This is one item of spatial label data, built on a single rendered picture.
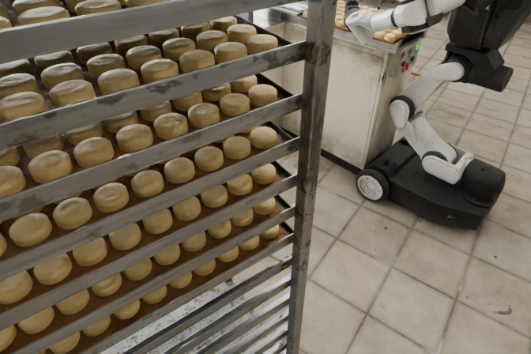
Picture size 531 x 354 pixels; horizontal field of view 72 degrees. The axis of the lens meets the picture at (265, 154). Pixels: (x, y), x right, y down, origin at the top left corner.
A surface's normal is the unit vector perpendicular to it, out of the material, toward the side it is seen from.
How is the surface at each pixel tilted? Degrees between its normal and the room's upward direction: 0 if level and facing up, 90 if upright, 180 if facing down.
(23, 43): 90
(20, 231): 0
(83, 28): 90
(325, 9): 90
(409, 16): 79
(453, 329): 0
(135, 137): 0
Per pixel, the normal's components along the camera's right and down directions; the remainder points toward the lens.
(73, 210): 0.00, -0.79
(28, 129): 0.56, 0.51
